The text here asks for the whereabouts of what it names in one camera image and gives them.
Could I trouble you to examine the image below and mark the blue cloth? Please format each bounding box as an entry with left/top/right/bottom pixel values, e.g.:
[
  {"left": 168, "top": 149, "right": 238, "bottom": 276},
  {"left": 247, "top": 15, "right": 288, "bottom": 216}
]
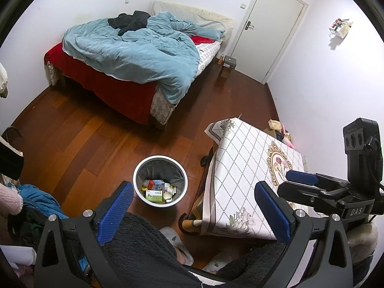
[{"left": 16, "top": 184, "right": 69, "bottom": 220}]

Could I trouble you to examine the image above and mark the pink item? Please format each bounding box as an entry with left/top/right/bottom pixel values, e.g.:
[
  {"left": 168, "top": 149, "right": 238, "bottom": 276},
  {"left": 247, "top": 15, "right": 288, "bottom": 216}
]
[{"left": 282, "top": 123, "right": 296, "bottom": 149}]

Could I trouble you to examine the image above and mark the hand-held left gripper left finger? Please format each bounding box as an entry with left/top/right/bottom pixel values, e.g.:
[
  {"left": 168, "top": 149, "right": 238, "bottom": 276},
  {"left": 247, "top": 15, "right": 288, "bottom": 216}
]
[{"left": 34, "top": 180, "right": 134, "bottom": 288}]

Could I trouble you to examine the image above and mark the light blue duvet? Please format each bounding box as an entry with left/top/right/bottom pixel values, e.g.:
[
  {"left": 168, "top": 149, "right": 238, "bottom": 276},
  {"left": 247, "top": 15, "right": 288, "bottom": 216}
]
[{"left": 62, "top": 11, "right": 224, "bottom": 105}]

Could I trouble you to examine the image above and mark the black bag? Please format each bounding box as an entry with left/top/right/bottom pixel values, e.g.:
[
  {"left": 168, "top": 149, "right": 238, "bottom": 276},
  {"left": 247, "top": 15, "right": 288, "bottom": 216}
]
[{"left": 0, "top": 126, "right": 24, "bottom": 181}]

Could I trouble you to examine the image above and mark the pink fuzzy cloth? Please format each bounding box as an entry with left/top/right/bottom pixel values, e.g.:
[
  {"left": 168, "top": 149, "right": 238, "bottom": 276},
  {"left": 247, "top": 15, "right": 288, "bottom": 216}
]
[{"left": 0, "top": 183, "right": 23, "bottom": 216}]

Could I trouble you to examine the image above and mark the metal trash bin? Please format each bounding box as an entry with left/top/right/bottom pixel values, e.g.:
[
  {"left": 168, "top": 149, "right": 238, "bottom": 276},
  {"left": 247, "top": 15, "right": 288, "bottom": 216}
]
[{"left": 133, "top": 155, "right": 188, "bottom": 207}]

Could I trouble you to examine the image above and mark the white floral tablecloth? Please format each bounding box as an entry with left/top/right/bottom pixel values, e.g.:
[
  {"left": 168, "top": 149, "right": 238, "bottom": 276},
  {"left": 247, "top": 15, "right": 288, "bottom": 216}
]
[{"left": 202, "top": 118, "right": 306, "bottom": 240}]

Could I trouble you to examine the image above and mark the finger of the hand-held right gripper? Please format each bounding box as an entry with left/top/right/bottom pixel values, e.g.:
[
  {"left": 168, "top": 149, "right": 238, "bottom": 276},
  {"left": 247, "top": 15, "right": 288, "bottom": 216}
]
[
  {"left": 277, "top": 181, "right": 333, "bottom": 213},
  {"left": 286, "top": 170, "right": 353, "bottom": 190}
]

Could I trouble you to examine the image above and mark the red bed sheet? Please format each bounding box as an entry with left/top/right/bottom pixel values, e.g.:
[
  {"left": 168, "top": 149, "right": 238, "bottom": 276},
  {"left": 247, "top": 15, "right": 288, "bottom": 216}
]
[{"left": 44, "top": 35, "right": 221, "bottom": 126}]

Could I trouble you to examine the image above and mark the white hanging cloth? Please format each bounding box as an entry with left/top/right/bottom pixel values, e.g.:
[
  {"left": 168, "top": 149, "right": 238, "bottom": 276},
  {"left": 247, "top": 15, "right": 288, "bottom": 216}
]
[{"left": 0, "top": 62, "right": 8, "bottom": 98}]

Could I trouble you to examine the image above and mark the white slipper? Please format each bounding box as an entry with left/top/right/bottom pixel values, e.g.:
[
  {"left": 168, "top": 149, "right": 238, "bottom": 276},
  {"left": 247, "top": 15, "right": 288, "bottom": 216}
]
[
  {"left": 202, "top": 250, "right": 238, "bottom": 273},
  {"left": 159, "top": 226, "right": 194, "bottom": 266}
]

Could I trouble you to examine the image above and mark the white door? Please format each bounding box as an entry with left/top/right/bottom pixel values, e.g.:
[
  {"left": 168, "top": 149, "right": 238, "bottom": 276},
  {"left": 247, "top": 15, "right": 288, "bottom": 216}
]
[{"left": 229, "top": 0, "right": 309, "bottom": 85}]

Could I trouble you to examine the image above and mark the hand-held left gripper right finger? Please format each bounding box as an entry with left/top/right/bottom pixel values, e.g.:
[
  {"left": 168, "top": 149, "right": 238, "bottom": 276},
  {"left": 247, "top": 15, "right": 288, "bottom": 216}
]
[{"left": 254, "top": 180, "right": 354, "bottom": 288}]

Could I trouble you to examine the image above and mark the wall-mounted holder with items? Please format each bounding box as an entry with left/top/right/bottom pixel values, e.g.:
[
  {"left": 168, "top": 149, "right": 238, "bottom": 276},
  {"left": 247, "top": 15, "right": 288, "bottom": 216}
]
[{"left": 328, "top": 18, "right": 354, "bottom": 39}]

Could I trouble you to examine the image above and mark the black garment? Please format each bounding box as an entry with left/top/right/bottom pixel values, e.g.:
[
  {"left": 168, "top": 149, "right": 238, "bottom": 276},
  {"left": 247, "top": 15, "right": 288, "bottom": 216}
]
[{"left": 108, "top": 10, "right": 150, "bottom": 36}]

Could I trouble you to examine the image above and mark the white paper sheet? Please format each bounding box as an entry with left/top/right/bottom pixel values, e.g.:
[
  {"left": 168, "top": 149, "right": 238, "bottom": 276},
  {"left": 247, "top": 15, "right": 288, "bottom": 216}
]
[{"left": 0, "top": 244, "right": 37, "bottom": 267}]

